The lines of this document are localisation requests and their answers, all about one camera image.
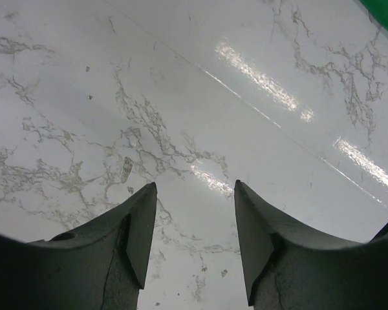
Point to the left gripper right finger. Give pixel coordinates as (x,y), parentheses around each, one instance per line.
(290,265)

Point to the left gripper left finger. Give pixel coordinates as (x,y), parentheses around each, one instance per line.
(101,264)

